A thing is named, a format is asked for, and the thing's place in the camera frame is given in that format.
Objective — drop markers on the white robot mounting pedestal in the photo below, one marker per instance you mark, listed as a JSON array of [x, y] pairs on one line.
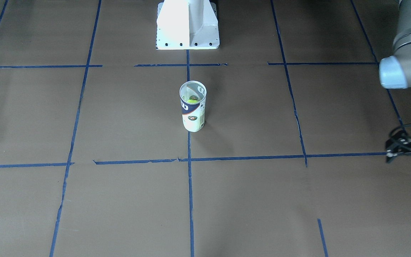
[[187, 24]]

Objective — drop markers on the clear tennis ball can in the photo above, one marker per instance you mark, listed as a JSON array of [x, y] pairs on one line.
[[193, 115]]

